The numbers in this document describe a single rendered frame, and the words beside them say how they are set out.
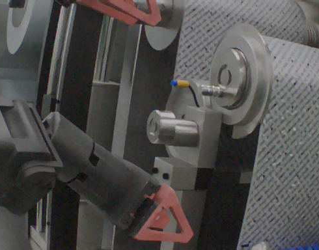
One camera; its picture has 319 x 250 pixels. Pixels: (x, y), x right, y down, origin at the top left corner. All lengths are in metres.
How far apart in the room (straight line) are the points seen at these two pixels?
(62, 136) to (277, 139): 0.28
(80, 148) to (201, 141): 0.22
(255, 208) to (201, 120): 0.13
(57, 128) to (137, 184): 0.10
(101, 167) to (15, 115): 0.12
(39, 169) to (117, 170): 0.12
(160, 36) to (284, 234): 0.39
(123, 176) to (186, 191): 0.17
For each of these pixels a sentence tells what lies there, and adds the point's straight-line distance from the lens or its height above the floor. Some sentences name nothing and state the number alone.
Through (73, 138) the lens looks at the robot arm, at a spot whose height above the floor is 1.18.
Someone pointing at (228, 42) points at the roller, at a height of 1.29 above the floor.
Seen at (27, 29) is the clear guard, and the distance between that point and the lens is 1.79.
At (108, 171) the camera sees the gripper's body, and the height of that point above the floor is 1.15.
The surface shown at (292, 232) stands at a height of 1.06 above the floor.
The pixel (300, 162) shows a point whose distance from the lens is 0.90.
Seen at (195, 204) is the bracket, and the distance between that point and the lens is 0.92.
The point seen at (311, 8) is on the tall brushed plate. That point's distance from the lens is 1.30.
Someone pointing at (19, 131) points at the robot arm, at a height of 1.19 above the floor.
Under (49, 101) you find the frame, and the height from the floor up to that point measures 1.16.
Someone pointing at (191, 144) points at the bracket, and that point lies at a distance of 0.90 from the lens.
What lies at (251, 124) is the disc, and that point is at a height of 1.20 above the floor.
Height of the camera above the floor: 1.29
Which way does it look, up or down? 7 degrees down
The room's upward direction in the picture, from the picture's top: 8 degrees clockwise
